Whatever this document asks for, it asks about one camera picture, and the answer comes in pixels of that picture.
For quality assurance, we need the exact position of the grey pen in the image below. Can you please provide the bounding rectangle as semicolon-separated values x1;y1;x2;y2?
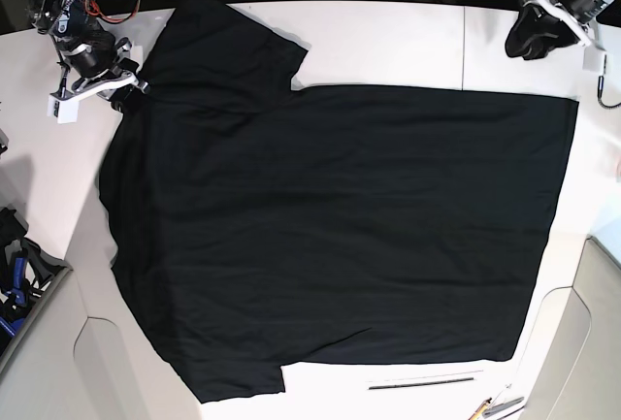
482;397;525;418

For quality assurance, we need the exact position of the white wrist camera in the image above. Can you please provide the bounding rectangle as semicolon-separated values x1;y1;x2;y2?
47;95;80;124
582;46;606;76

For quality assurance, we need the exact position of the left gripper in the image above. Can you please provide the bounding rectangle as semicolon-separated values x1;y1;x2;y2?
505;0;606;60

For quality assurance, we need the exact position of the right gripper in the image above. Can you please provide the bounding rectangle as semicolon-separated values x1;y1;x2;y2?
56;31;148;111

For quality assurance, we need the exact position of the yellow pencil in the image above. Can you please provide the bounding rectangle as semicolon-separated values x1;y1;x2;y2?
469;398;492;420

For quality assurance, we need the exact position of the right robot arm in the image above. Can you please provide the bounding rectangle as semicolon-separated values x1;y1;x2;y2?
28;0;148;117

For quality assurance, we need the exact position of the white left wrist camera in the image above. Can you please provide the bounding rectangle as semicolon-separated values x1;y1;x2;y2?
582;46;606;76

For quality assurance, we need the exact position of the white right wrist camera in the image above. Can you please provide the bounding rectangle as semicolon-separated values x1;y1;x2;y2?
47;95;80;124

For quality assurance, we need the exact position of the black T-shirt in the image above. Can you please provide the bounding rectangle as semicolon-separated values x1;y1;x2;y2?
99;0;578;403

